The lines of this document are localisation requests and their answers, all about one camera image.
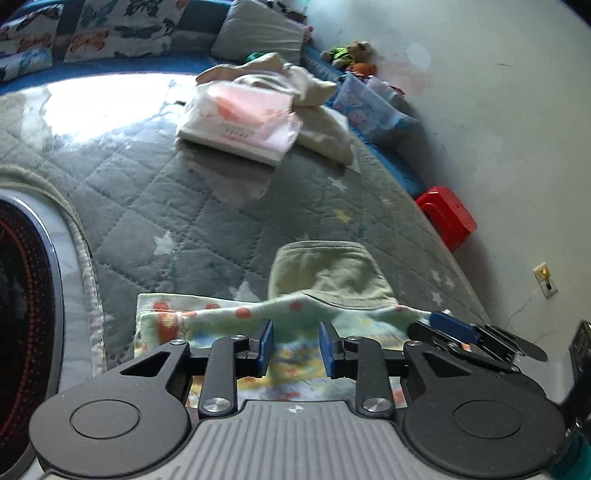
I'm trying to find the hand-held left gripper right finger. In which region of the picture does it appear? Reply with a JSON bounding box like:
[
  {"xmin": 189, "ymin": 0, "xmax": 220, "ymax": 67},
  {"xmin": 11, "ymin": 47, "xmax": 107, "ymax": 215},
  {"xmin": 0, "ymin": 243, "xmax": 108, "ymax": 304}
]
[{"xmin": 320, "ymin": 322, "xmax": 467, "ymax": 416}]

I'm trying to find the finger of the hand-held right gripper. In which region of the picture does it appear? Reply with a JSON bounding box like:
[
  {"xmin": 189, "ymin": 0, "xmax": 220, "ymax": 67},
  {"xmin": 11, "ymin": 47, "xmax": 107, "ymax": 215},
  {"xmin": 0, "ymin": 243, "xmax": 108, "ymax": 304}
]
[{"xmin": 409, "ymin": 311, "xmax": 548, "ymax": 365}]

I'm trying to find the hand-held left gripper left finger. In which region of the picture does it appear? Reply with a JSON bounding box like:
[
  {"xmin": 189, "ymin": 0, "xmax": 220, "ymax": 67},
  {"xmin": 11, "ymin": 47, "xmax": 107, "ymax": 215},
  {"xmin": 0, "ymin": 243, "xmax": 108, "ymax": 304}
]
[{"xmin": 119, "ymin": 319, "xmax": 275, "ymax": 416}]

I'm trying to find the pale green printed children's garment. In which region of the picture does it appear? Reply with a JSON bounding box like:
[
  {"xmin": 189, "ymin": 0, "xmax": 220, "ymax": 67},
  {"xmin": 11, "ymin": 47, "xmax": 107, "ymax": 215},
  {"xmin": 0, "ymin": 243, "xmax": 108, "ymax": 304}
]
[{"xmin": 134, "ymin": 240, "xmax": 455, "ymax": 407}]

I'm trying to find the cream clothes pile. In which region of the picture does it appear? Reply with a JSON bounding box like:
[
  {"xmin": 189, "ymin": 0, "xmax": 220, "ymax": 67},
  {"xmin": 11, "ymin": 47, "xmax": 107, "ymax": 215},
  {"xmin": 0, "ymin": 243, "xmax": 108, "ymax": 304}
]
[{"xmin": 196, "ymin": 52, "xmax": 355, "ymax": 166}]

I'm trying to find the red plastic stool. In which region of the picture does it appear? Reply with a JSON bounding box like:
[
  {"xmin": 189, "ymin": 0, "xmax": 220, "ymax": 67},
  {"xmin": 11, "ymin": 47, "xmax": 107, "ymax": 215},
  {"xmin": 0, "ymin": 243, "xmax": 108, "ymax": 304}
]
[{"xmin": 414, "ymin": 186, "xmax": 478, "ymax": 252}]

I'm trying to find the clear plastic storage box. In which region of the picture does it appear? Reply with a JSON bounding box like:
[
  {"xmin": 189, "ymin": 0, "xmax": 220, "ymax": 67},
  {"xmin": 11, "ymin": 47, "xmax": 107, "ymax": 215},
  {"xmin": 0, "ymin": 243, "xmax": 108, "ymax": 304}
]
[{"xmin": 331, "ymin": 74, "xmax": 420, "ymax": 144}]

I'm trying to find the pink tissue pack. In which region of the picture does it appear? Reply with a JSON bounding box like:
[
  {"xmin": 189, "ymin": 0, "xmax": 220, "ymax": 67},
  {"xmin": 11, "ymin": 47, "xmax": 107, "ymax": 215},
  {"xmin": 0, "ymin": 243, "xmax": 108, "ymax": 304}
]
[{"xmin": 177, "ymin": 80, "xmax": 304, "ymax": 167}]

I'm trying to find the round black induction cooktop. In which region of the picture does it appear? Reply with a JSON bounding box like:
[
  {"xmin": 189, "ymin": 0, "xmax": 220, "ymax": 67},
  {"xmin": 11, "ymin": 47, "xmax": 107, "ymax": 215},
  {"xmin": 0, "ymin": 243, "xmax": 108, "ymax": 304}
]
[{"xmin": 0, "ymin": 194, "xmax": 63, "ymax": 480}]

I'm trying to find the teddy bear in green vest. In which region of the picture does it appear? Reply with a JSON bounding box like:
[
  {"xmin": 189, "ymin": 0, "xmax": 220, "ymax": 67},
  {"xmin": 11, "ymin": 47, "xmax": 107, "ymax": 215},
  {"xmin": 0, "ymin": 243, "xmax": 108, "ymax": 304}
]
[{"xmin": 321, "ymin": 41, "xmax": 375, "ymax": 69}]

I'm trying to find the grey pillow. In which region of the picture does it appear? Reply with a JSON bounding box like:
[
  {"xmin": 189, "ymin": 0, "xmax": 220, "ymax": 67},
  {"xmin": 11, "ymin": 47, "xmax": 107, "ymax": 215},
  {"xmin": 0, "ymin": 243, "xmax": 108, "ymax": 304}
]
[{"xmin": 211, "ymin": 0, "xmax": 305, "ymax": 65}]

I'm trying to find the large butterfly print cushion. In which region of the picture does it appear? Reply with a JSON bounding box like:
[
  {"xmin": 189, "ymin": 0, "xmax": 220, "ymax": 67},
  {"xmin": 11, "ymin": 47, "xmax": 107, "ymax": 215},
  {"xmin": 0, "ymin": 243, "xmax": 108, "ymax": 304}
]
[{"xmin": 64, "ymin": 0, "xmax": 189, "ymax": 63}]

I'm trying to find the small butterfly print cushion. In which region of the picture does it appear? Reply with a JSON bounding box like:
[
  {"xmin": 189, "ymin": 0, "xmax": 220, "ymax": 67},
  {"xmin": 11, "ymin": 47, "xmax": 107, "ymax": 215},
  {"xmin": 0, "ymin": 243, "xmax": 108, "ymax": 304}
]
[
  {"xmin": 0, "ymin": 4, "xmax": 64, "ymax": 54},
  {"xmin": 0, "ymin": 48, "xmax": 54, "ymax": 83}
]

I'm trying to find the thin wall cable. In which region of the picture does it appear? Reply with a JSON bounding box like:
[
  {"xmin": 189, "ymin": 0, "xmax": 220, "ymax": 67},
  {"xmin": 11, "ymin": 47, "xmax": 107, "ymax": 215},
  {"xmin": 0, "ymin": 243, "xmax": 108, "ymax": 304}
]
[{"xmin": 501, "ymin": 286, "xmax": 541, "ymax": 324}]

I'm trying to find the white wall outlet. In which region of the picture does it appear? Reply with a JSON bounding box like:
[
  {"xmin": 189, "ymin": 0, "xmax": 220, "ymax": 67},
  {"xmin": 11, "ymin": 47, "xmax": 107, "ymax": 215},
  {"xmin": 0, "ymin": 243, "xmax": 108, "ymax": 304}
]
[{"xmin": 533, "ymin": 262, "xmax": 558, "ymax": 300}]

